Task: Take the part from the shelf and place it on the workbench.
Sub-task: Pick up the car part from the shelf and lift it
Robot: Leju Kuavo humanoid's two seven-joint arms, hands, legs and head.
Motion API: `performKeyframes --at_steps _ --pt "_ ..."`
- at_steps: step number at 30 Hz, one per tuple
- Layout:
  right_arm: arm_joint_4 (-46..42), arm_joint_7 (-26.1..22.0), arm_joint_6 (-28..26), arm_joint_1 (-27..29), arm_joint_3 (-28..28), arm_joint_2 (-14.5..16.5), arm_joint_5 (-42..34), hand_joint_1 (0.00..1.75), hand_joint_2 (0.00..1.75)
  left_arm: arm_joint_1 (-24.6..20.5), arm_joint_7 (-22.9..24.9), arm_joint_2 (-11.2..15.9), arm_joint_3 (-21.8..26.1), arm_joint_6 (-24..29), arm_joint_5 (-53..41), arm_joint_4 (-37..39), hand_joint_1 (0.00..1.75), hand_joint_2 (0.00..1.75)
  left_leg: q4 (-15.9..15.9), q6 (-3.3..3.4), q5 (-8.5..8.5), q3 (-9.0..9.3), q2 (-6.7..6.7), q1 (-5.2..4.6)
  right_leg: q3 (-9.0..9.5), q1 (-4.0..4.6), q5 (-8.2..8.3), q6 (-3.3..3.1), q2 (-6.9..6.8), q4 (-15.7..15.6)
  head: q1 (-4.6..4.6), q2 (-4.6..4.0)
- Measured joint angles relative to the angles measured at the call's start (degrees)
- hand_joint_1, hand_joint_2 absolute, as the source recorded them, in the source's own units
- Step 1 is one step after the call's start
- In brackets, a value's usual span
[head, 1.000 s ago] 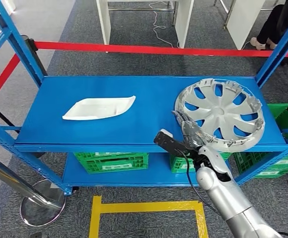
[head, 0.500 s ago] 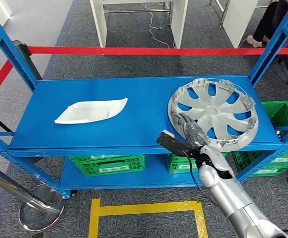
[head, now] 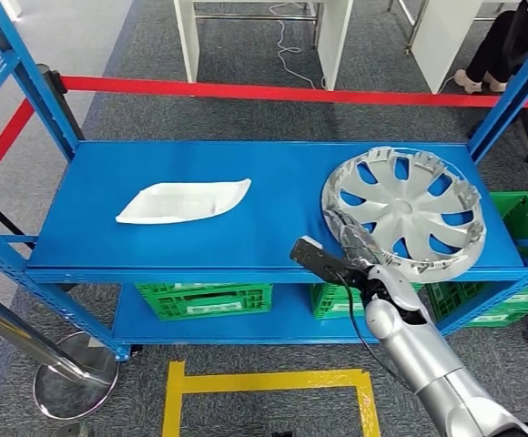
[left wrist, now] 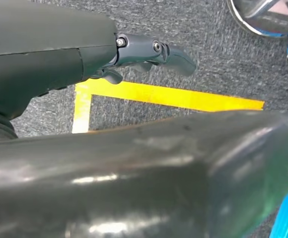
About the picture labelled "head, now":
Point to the yellow floor tape square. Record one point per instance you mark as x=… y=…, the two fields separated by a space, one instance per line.
x=173 y=398

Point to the green plastic crate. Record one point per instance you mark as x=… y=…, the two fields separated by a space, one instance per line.
x=519 y=211
x=332 y=304

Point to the dark belt stanchion post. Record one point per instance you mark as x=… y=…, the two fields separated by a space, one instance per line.
x=59 y=90

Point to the silver wheel hubcap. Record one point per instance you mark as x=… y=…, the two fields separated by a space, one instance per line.
x=405 y=211

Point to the long red barrier belt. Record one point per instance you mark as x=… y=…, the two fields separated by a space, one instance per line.
x=245 y=91

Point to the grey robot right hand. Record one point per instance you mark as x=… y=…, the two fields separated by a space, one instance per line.
x=355 y=244

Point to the white table with metal frame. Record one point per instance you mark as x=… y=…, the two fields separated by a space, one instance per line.
x=441 y=42

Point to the blue metal shelf rack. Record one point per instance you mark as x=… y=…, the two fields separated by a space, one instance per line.
x=245 y=241

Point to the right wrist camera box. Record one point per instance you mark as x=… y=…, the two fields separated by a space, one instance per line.
x=319 y=259

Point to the person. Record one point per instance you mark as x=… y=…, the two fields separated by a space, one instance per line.
x=496 y=48

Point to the white plastic tray part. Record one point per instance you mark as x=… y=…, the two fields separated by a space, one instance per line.
x=177 y=205

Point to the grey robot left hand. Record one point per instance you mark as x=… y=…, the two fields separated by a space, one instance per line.
x=73 y=430

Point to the chrome stanchion post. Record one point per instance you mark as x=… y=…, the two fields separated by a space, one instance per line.
x=77 y=386

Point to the short red barrier belt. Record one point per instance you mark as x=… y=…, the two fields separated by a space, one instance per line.
x=0 y=151

